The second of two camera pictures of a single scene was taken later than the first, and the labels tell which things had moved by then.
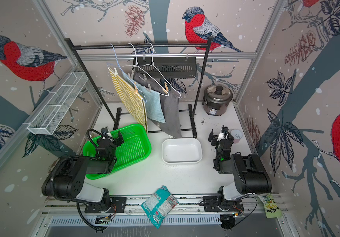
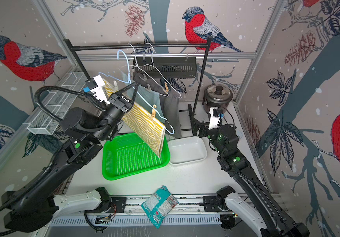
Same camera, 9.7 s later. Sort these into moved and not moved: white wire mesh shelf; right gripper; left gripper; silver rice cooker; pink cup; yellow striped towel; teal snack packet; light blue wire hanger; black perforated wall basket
Moved: right gripper; yellow striped towel; light blue wire hanger; left gripper
Not moved: silver rice cooker; teal snack packet; white wire mesh shelf; pink cup; black perforated wall basket
